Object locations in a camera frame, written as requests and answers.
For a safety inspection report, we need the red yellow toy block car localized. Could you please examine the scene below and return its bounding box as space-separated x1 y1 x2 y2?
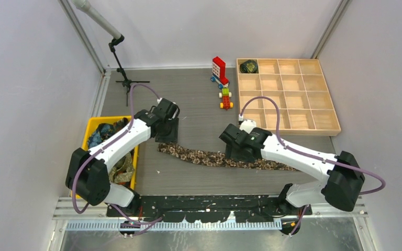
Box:
219 88 233 110

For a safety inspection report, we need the pile of ties in bin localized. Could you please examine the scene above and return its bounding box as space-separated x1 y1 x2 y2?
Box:
84 117 137 187

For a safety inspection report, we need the brown floral tie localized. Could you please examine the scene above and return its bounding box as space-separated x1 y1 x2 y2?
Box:
158 143 298 172

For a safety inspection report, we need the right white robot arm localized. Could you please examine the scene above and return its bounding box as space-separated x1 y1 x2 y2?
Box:
219 121 365 215

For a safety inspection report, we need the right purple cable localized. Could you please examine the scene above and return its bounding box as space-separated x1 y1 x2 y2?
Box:
239 96 386 237

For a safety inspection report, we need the grey microphone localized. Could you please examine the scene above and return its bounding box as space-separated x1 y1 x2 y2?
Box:
72 0 124 40

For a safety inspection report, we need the rolled dark green tie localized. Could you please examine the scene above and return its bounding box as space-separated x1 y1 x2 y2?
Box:
239 60 259 74

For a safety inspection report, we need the yellow plastic bin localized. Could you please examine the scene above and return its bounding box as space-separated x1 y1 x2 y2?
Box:
81 116 139 190

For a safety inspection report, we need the red white toy block tower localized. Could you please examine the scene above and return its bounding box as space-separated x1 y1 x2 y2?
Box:
210 56 230 89

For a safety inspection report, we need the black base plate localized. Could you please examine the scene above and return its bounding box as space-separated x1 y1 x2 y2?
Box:
107 195 312 223

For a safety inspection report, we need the wooden compartment tray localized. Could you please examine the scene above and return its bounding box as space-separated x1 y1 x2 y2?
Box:
236 58 341 136

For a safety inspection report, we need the black microphone stand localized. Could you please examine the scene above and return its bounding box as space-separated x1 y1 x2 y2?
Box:
108 35 150 107

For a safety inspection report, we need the aluminium frame rail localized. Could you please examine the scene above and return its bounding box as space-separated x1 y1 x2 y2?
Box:
52 197 368 220

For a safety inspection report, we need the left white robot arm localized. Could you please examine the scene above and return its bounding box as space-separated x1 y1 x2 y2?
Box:
65 98 180 216

